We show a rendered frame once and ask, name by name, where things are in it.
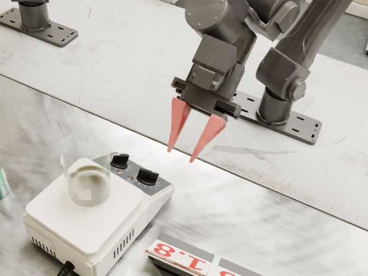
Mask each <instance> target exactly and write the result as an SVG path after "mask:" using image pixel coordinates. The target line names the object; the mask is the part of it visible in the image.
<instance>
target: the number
mask: <svg viewBox="0 0 368 276"><path fill-rule="evenodd" d="M216 276H237V275H235V274H233V273H230V272H228V271H226V270H224V269H221V268H219V269H218V272H217V275H216Z"/></svg>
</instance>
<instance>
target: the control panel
mask: <svg viewBox="0 0 368 276"><path fill-rule="evenodd" d="M113 154H119V153H117V152H113V153H112V155H113ZM112 155H111V157H112ZM127 164H128V167H127V168H126V169H118V168H115V167H113V166H112V165H111V172H112V173H114V174H115V175H117V176H119V177H120V178H122V179H123V180H125V181H127V182H129V183H130V184H132V185H134V186H135V187H137V188H139V189H140V190H142V191H143V192H144V193H146V194H148V195H149V196H152V195H154V194H156V193H158V192H159V191H161V190H163V189H164V188H166V187H168V186H170V185H171V184H172V183H170V182H168V181H166V180H165V179H163V178H161V177H158V180H157V181H156V184H155V185H154V186H148V185H144V184H142V183H140V182H139V181H138V180H137V178H136V177H137V175H138V173H139V170H140V168H144V167H142V166H140V165H138V164H136V163H135V162H133V161H132V160H130V159H128V162H127ZM144 169H145V168H144ZM118 170H122V171H123V172H119V171H118ZM128 176H132V177H133V179H130V178H128Z"/></svg>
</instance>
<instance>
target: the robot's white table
mask: <svg viewBox="0 0 368 276"><path fill-rule="evenodd" d="M47 7H48V14H49V18H50V19H51V21H53V22H56V23H58V24H61V25H64V26H67V27H69V28H72V29H74V30H77V31H78V37H77V38H76V39H74V40H73V41H72V42H71V43H69V44H68V45H67V46H65V47H63V48H59V47H56V46H54V45H51V44H49V43H46V42H44V41H41V40H39V39H36V38H33V37H31V36H28V35H26V34H23V33H21V32H18V31H16V30H12V29H10V28H8V27H5V26H2V25H0V75H1V76H4V77H6V78H9V79H11V80H13V81H16V82H18V83H20V84H23V85H25V86H27V87H30V88H32V89H34V90H37V91H39V92H41V93H44V94H46V95H49V96H51V97H53V98H56V99H58V100H60V101H63V102H65V103H67V104H69V105H72V106H74V107H77V108H79V109H82V110H84V111H86V112H89V113H91V114H93V115H95V116H98V117H100V118H103V119H105V120H107V121H109V122H112V123H114V124H116V125H119V126H121V127H124V128H126V129H129V130H131V131H133V132H135V133H138V134H140V135H142V136H145V137H147V138H149V139H152V140H154V141H157V142H159V143H162V144H164V145H166V146H168V143H169V137H170V133H171V104H172V99H173V97H175V98H176V97H177V96H180V95H179V94H177V93H176V91H175V90H176V89H175V88H173V87H172V86H171V83H172V81H173V79H174V77H178V78H180V79H183V80H184V81H185V80H186V78H187V76H188V74H189V71H190V69H191V67H192V65H193V63H192V60H193V57H194V55H195V53H196V51H197V49H198V47H199V45H200V42H201V40H202V39H201V38H200V36H199V35H198V34H197V33H196V32H195V31H194V30H193V29H192V28H191V27H190V25H189V24H188V23H187V21H186V19H185V9H183V8H180V7H177V6H174V5H171V4H168V3H165V2H162V1H159V0H50V2H49V3H47ZM255 34H256V35H257V40H256V43H255V45H254V47H253V49H252V51H251V53H250V55H249V57H248V59H247V62H246V64H245V73H244V75H243V77H242V79H241V81H240V83H239V85H238V87H237V90H239V91H241V92H244V93H246V94H249V95H252V96H254V97H257V98H259V99H262V95H263V92H264V89H265V85H263V84H262V83H261V82H260V81H258V80H257V79H256V70H257V68H258V66H259V64H260V62H261V61H262V60H263V58H264V57H265V55H266V54H267V53H268V51H269V50H270V48H271V47H275V46H276V44H277V43H278V42H279V40H276V39H275V41H274V42H272V41H270V40H269V39H267V38H266V37H264V36H263V35H261V34H258V33H255ZM309 71H311V73H310V75H309V76H308V78H307V79H306V80H305V83H306V90H305V95H304V97H303V98H301V99H299V100H297V101H295V102H294V104H293V106H292V108H291V110H292V111H295V112H297V113H300V114H303V115H305V116H308V117H311V118H314V119H316V120H319V121H321V122H322V127H321V130H320V133H319V136H318V139H317V141H316V143H315V145H313V146H311V145H308V144H306V143H303V142H301V141H298V140H295V139H293V138H290V137H288V136H285V135H283V134H280V133H277V132H275V131H273V130H269V129H267V128H264V127H262V126H259V125H257V124H254V123H252V122H249V121H247V120H244V119H241V118H238V120H235V119H234V118H233V117H230V116H228V115H226V116H227V117H228V121H227V124H226V128H225V129H224V130H223V131H222V132H220V133H219V134H218V135H217V136H216V137H215V138H214V139H213V140H211V141H210V142H209V143H208V144H207V145H206V146H205V147H204V148H203V150H202V151H201V152H200V154H199V155H198V156H197V159H199V160H201V161H204V162H206V163H208V164H211V165H213V166H215V167H218V168H220V169H222V170H225V171H227V172H229V173H231V174H234V175H237V176H239V177H241V178H244V179H246V180H248V181H251V182H253V183H255V184H257V185H260V186H262V187H264V188H267V189H270V190H271V191H274V192H277V193H279V194H281V195H283V196H286V197H288V198H290V199H293V200H295V201H297V202H300V203H302V204H304V205H307V206H310V207H311V208H314V209H316V210H319V211H321V212H323V213H326V214H328V215H330V216H333V217H335V218H337V219H340V220H342V221H344V222H347V223H349V224H351V225H353V226H356V227H359V228H361V229H363V230H366V231H368V70H366V69H363V68H360V67H357V66H354V65H351V64H348V63H345V62H342V61H339V60H336V59H332V58H330V57H327V56H324V55H321V54H318V53H317V55H316V57H315V59H314V62H313V64H312V66H311V67H310V68H309ZM209 118H210V117H208V116H206V115H204V114H202V113H199V112H197V111H195V110H193V109H192V110H191V112H190V114H189V116H188V118H187V120H186V122H185V125H184V127H183V129H182V131H181V133H180V135H179V138H178V139H177V141H176V143H175V145H174V147H173V149H175V150H178V151H180V152H182V153H185V154H187V155H189V156H192V153H193V151H194V149H195V147H196V145H197V143H198V141H199V139H200V137H201V135H202V133H203V131H204V128H205V126H206V124H207V122H208V120H209Z"/></svg>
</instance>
